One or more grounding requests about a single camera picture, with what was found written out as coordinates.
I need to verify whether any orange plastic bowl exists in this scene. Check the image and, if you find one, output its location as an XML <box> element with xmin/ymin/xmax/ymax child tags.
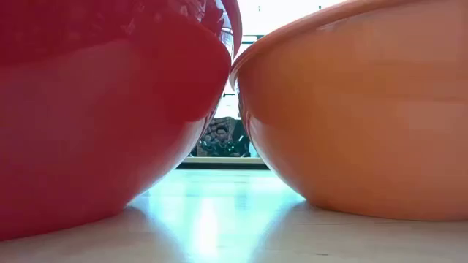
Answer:
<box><xmin>229</xmin><ymin>0</ymin><xmax>468</xmax><ymax>222</ymax></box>

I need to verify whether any red plastic bowl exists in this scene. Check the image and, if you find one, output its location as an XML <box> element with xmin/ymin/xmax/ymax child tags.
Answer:
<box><xmin>0</xmin><ymin>0</ymin><xmax>244</xmax><ymax>243</ymax></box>

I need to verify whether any person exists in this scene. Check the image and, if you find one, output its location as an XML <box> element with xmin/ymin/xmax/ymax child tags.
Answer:
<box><xmin>199</xmin><ymin>124</ymin><xmax>252</xmax><ymax>158</ymax></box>

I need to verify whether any black table frame rail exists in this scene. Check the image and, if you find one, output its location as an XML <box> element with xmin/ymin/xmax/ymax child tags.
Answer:
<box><xmin>176</xmin><ymin>156</ymin><xmax>271</xmax><ymax>170</ymax></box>

